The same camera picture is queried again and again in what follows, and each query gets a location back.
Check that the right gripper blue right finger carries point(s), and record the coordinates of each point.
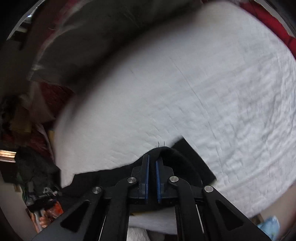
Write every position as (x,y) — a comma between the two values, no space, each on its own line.
(163,173)

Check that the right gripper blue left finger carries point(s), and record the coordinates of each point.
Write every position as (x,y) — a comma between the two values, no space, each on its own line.
(143,180)

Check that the black pants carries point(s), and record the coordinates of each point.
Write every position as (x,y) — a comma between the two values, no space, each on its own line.
(181,157)

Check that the white quilted bedspread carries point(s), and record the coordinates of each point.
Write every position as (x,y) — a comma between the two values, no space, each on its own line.
(217,77)

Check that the light blue plastic bag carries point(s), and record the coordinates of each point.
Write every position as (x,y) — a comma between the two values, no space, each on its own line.
(271,227)

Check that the grey floral pillow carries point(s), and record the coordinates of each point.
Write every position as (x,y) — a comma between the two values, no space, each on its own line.
(89,32)

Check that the red patterned blanket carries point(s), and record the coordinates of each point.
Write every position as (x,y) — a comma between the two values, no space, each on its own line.
(258,11)

